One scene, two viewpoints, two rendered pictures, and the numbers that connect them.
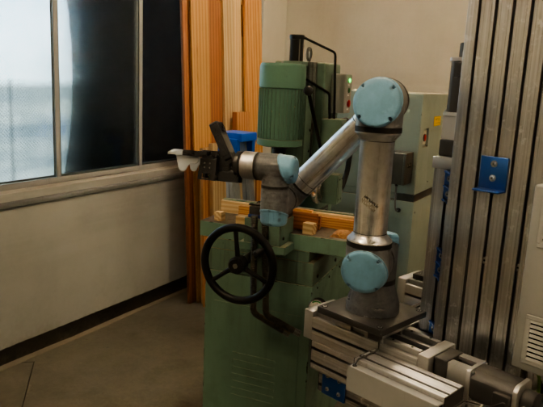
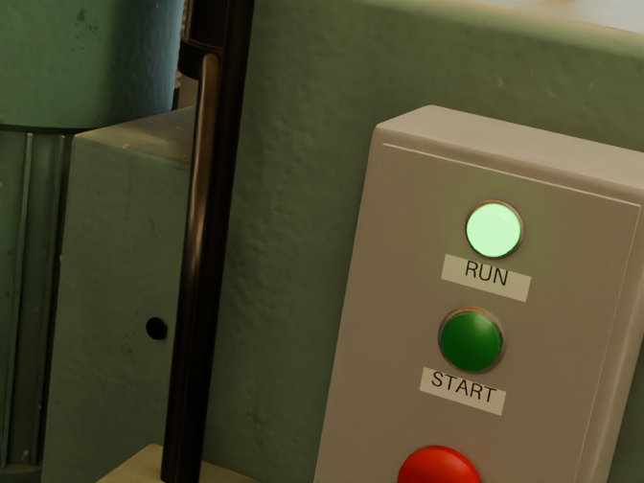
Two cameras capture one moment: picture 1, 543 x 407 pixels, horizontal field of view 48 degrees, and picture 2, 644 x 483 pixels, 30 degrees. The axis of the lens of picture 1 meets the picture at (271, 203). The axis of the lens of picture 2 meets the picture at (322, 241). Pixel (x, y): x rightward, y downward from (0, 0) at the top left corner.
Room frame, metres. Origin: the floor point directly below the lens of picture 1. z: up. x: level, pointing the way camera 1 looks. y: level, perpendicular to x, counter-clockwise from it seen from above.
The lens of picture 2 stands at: (2.52, -0.68, 1.56)
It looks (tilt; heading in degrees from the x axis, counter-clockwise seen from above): 17 degrees down; 89
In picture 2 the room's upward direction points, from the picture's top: 9 degrees clockwise
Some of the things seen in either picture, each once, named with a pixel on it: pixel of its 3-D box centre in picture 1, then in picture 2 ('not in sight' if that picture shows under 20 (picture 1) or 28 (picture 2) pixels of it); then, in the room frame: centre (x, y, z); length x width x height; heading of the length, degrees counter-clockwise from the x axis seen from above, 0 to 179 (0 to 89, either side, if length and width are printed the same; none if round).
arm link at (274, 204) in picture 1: (275, 203); not in sight; (1.63, -0.01, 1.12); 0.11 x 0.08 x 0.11; 161
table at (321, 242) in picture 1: (277, 235); not in sight; (2.23, -0.03, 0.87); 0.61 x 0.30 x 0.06; 68
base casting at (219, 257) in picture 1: (284, 248); not in sight; (2.46, -0.07, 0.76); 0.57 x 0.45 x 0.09; 158
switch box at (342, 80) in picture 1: (341, 93); (488, 352); (2.59, -0.27, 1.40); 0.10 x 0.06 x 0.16; 158
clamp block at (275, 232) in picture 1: (269, 228); not in sight; (2.15, 0.00, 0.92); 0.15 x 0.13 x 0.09; 68
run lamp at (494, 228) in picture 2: not in sight; (493, 230); (2.58, -0.30, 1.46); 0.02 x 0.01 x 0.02; 158
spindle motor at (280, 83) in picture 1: (281, 105); (5, 200); (2.35, -0.02, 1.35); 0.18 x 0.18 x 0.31
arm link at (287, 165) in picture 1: (276, 169); not in sight; (1.61, -0.01, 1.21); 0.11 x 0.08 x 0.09; 71
